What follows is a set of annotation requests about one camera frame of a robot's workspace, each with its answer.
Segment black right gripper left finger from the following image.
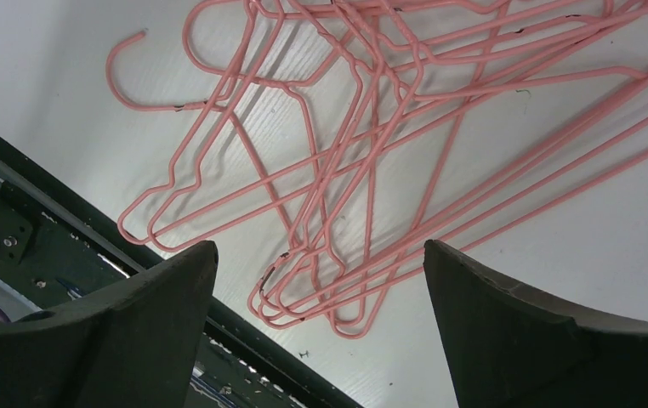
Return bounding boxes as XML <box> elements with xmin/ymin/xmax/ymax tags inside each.
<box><xmin>0</xmin><ymin>241</ymin><xmax>219</xmax><ymax>407</ymax></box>

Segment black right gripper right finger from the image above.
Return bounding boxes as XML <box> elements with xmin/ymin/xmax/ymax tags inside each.
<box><xmin>423</xmin><ymin>240</ymin><xmax>648</xmax><ymax>407</ymax></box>

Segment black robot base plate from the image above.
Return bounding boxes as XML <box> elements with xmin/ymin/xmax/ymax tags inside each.
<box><xmin>0</xmin><ymin>138</ymin><xmax>354</xmax><ymax>407</ymax></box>

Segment pink wire hanger pile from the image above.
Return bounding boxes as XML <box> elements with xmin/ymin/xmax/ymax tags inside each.
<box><xmin>124</xmin><ymin>1</ymin><xmax>648</xmax><ymax>339</ymax></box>

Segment pink wire hanger with hook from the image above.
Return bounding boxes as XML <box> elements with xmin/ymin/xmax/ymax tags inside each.
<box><xmin>105</xmin><ymin>31</ymin><xmax>325</xmax><ymax>319</ymax></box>

